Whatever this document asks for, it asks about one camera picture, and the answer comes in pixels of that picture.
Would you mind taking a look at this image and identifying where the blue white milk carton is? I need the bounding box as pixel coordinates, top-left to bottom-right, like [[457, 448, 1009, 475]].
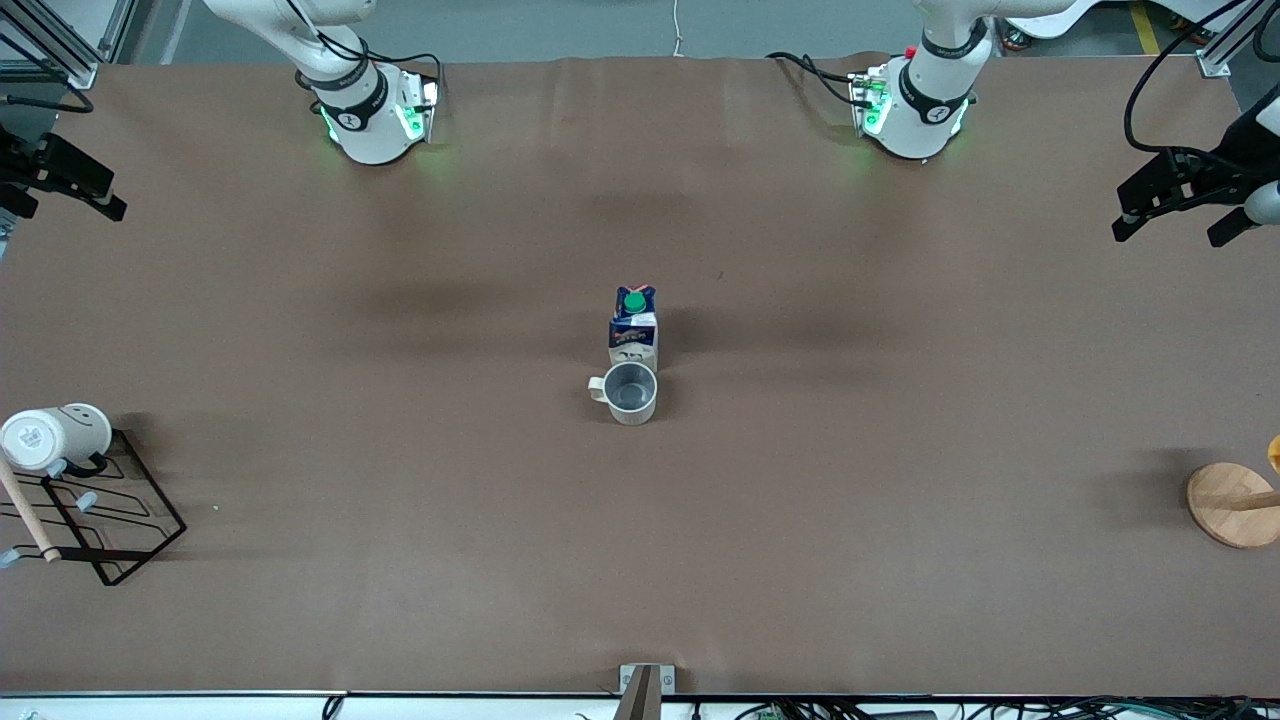
[[608, 284, 661, 374]]

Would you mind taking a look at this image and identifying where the grey cup with handle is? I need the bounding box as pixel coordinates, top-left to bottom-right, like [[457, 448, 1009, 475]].
[[586, 361, 660, 427]]

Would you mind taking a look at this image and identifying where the left arm base connector plate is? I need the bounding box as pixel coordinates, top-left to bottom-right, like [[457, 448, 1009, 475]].
[[847, 62, 894, 139]]

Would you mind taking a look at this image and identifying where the right arm base connector plate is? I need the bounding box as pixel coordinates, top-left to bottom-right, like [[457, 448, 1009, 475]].
[[397, 74, 444, 144]]

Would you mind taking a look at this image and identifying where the white wheeled equipment base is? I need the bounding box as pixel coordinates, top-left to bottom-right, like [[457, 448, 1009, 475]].
[[998, 0, 1103, 53]]

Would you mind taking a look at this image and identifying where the white smiley face mug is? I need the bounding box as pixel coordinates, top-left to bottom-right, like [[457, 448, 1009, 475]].
[[0, 403, 113, 474]]

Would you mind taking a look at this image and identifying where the round wooden stand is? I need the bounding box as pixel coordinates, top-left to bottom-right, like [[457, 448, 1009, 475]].
[[1186, 461, 1280, 550]]

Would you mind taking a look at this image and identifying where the wooden stick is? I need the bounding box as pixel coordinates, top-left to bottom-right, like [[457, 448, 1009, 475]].
[[0, 459, 62, 564]]

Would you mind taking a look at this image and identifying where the brown table cover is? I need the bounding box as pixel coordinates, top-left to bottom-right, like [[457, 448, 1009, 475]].
[[0, 52, 1280, 698]]

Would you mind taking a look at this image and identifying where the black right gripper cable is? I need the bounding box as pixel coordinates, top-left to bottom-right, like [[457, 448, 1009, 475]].
[[0, 93, 97, 131]]

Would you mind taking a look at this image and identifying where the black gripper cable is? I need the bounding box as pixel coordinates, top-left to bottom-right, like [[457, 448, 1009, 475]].
[[1124, 0, 1280, 156], [0, 93, 97, 131]]

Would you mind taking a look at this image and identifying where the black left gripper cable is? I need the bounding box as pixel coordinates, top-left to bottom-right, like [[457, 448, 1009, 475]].
[[1124, 0, 1280, 156]]

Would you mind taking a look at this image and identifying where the aluminium frame profile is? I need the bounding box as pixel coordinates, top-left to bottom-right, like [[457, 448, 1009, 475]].
[[0, 0, 137, 90], [1198, 0, 1280, 79]]

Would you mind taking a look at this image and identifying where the black right base cable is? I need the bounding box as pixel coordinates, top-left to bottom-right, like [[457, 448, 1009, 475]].
[[378, 52, 447, 113]]

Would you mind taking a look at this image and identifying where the black base cable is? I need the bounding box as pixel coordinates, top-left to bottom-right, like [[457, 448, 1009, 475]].
[[378, 52, 447, 113], [766, 50, 863, 109]]

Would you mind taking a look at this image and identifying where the black left base cable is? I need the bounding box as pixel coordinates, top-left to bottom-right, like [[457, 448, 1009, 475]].
[[766, 50, 863, 109]]

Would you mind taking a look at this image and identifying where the black wire mug rack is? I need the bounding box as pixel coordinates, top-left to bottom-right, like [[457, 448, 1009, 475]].
[[0, 429, 189, 588]]

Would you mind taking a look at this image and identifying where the black cable bundle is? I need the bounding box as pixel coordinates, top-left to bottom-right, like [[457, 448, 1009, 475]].
[[690, 694, 1280, 720]]

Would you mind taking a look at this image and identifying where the metal bracket with post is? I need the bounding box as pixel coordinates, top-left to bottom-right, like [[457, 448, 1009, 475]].
[[614, 663, 677, 720]]

